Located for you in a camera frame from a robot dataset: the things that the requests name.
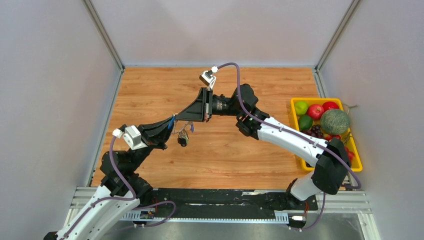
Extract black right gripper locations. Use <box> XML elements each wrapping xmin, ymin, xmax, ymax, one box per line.
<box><xmin>176</xmin><ymin>86</ymin><xmax>245</xmax><ymax>122</ymax></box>

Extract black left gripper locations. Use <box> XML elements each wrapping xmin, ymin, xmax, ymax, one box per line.
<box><xmin>128</xmin><ymin>115</ymin><xmax>178</xmax><ymax>171</ymax></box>

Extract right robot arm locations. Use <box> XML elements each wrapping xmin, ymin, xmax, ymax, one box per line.
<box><xmin>174</xmin><ymin>83</ymin><xmax>351</xmax><ymax>209</ymax></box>

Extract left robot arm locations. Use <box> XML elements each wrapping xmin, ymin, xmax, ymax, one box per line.
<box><xmin>44</xmin><ymin>116</ymin><xmax>175</xmax><ymax>240</ymax></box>

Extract silver keys bunch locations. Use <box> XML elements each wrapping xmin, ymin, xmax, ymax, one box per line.
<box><xmin>178</xmin><ymin>128</ymin><xmax>189</xmax><ymax>142</ymax></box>

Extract black key tag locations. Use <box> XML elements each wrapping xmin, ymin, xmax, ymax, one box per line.
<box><xmin>177</xmin><ymin>137</ymin><xmax>188</xmax><ymax>147</ymax></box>

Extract light green apple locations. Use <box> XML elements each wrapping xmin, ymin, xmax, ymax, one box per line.
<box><xmin>294</xmin><ymin>101</ymin><xmax>309</xmax><ymax>116</ymax></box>

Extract dark green lime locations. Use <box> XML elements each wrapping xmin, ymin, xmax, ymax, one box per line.
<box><xmin>298</xmin><ymin>114</ymin><xmax>314</xmax><ymax>131</ymax></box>

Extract red apple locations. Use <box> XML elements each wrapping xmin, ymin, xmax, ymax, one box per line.
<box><xmin>322</xmin><ymin>101</ymin><xmax>340</xmax><ymax>112</ymax></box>
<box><xmin>306</xmin><ymin>103</ymin><xmax>325</xmax><ymax>121</ymax></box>

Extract purple grape bunch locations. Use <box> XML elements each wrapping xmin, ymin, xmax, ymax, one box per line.
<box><xmin>302</xmin><ymin>124</ymin><xmax>324</xmax><ymax>139</ymax></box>

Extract yellow plastic fruit tray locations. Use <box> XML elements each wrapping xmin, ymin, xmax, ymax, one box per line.
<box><xmin>290</xmin><ymin>97</ymin><xmax>363</xmax><ymax>172</ymax></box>

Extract green netted melon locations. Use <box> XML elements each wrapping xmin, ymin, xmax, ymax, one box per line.
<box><xmin>320</xmin><ymin>109</ymin><xmax>351</xmax><ymax>135</ymax></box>

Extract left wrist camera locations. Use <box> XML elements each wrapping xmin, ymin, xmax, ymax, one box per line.
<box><xmin>112</xmin><ymin>124</ymin><xmax>147</xmax><ymax>151</ymax></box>

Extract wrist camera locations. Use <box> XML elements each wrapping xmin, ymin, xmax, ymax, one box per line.
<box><xmin>112</xmin><ymin>124</ymin><xmax>147</xmax><ymax>151</ymax></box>
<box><xmin>199</xmin><ymin>65</ymin><xmax>219</xmax><ymax>91</ymax></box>

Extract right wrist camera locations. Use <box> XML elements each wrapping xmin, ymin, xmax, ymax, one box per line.
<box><xmin>199</xmin><ymin>65</ymin><xmax>219</xmax><ymax>91</ymax></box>

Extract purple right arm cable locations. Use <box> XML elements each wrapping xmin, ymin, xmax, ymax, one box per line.
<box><xmin>216</xmin><ymin>62</ymin><xmax>362</xmax><ymax>190</ymax></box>

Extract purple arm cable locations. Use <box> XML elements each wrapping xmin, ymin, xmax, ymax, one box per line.
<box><xmin>57</xmin><ymin>136</ymin><xmax>137</xmax><ymax>239</ymax></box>
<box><xmin>216</xmin><ymin>62</ymin><xmax>362</xmax><ymax>190</ymax></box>

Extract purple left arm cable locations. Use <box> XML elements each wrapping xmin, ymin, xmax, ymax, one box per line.
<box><xmin>57</xmin><ymin>136</ymin><xmax>137</xmax><ymax>239</ymax></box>

